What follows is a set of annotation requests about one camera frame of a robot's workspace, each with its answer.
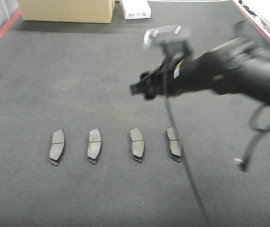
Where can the grey brake pad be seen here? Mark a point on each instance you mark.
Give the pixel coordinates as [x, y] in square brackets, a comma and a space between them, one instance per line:
[175, 144]
[57, 147]
[94, 146]
[137, 144]

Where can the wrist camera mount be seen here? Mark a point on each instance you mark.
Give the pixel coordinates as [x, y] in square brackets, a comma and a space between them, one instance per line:
[172, 34]

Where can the cardboard box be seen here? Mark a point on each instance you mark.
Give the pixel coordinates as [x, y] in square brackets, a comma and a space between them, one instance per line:
[84, 11]

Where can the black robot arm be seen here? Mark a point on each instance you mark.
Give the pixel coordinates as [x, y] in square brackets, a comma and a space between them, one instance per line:
[238, 66]

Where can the white carton box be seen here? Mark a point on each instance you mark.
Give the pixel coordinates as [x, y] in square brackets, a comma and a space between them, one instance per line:
[135, 9]

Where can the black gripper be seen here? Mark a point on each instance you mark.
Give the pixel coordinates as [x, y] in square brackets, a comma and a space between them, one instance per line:
[209, 71]

